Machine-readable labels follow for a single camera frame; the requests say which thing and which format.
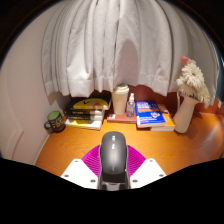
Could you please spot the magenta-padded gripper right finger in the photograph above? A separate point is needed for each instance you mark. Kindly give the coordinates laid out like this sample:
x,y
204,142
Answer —
x,y
148,171

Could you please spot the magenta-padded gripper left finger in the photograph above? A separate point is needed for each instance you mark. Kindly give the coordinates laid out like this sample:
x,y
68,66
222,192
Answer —
x,y
80,171

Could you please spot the black computer mouse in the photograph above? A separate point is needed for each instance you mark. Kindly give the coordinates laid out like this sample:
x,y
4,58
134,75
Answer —
x,y
113,153

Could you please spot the yellow orange cover book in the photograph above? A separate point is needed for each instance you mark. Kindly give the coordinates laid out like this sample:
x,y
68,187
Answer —
x,y
168,121

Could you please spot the green dark mug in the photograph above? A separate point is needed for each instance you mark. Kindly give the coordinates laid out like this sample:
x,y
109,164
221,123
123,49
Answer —
x,y
56,120

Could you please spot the blue cover book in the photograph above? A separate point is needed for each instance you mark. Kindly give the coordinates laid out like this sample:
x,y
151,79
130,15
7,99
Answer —
x,y
149,115

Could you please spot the red flat book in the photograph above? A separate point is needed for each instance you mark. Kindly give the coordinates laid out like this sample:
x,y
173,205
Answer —
x,y
116,118

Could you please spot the clear sanitizer bottle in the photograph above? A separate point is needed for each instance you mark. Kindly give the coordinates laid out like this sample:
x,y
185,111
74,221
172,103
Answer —
x,y
130,108

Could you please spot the cream ceramic vase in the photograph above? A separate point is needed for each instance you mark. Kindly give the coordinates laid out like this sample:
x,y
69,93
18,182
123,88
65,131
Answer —
x,y
185,116

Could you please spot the yellow and black book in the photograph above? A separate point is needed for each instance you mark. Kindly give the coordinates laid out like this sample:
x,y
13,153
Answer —
x,y
90,104

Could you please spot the cream lidded tumbler cup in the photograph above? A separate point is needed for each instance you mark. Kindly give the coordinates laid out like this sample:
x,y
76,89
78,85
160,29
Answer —
x,y
120,100

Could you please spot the white flower bouquet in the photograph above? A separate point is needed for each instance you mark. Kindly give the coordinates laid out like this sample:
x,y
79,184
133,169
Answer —
x,y
193,80

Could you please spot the white pleated curtain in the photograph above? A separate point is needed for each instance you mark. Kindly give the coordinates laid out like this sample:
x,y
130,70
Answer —
x,y
126,43

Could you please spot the white wall socket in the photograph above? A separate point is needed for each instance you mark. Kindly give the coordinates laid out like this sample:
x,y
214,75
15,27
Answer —
x,y
220,103

